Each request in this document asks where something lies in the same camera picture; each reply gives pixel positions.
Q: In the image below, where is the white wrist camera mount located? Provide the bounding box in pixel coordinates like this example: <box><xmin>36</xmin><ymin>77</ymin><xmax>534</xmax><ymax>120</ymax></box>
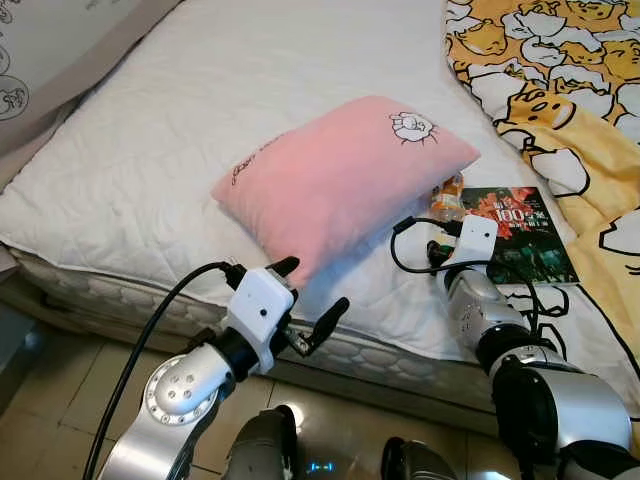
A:
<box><xmin>455</xmin><ymin>215</ymin><xmax>499</xmax><ymax>269</ymax></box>
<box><xmin>222</xmin><ymin>265</ymin><xmax>299</xmax><ymax>373</ymax></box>

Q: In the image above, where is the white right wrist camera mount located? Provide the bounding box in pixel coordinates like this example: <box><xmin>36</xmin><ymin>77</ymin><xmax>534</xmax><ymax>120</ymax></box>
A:
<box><xmin>455</xmin><ymin>215</ymin><xmax>499</xmax><ymax>269</ymax></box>

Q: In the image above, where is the white quilted mattress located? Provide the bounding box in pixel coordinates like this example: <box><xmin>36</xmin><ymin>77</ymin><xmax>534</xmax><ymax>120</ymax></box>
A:
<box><xmin>0</xmin><ymin>0</ymin><xmax>640</xmax><ymax>419</ymax></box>

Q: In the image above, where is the robot leg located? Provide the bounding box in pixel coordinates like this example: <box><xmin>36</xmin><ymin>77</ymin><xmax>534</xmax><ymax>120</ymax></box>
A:
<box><xmin>224</xmin><ymin>405</ymin><xmax>301</xmax><ymax>480</ymax></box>
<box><xmin>380</xmin><ymin>437</ymin><xmax>461</xmax><ymax>480</ymax></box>

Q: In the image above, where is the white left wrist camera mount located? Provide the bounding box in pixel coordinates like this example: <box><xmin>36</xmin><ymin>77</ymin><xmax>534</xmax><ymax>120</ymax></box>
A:
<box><xmin>222</xmin><ymin>265</ymin><xmax>299</xmax><ymax>373</ymax></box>

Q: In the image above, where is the dark cover book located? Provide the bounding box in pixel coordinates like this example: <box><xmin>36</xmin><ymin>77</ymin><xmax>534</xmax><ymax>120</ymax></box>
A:
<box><xmin>455</xmin><ymin>187</ymin><xmax>581</xmax><ymax>286</ymax></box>

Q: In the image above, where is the robot left leg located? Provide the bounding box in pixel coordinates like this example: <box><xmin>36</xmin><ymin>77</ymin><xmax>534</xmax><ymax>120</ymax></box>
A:
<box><xmin>224</xmin><ymin>405</ymin><xmax>301</xmax><ymax>480</ymax></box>

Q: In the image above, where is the yellow cartoon print blanket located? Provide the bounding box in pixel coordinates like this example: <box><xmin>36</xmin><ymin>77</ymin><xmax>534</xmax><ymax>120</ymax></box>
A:
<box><xmin>443</xmin><ymin>0</ymin><xmax>640</xmax><ymax>453</ymax></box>

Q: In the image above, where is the pink plush pillow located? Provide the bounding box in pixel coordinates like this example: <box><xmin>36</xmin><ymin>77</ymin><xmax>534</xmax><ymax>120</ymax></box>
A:
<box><xmin>210</xmin><ymin>95</ymin><xmax>481</xmax><ymax>288</ymax></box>

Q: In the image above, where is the robot right leg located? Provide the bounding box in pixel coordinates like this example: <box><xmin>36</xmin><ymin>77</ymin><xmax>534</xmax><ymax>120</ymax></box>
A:
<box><xmin>380</xmin><ymin>437</ymin><xmax>461</xmax><ymax>480</ymax></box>

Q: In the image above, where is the grey printed headboard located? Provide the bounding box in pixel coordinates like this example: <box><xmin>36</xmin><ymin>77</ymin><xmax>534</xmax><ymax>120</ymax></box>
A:
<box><xmin>0</xmin><ymin>0</ymin><xmax>186</xmax><ymax>191</ymax></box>

